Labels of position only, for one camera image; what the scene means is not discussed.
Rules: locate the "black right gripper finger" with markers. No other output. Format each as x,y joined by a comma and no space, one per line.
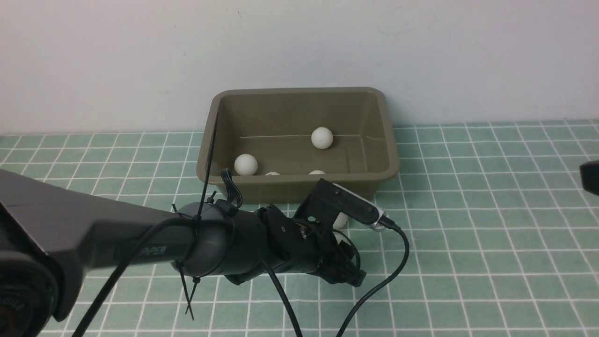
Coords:
589,173

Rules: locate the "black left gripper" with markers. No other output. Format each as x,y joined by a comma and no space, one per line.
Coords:
268,238

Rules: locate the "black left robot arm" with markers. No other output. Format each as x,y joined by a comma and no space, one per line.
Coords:
51,238

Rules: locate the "green checked tablecloth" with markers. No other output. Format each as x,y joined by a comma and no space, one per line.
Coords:
503,240

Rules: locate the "olive brown plastic bin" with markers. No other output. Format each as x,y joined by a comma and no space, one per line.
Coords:
275,126

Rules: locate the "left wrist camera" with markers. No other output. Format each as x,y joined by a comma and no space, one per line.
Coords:
327,200

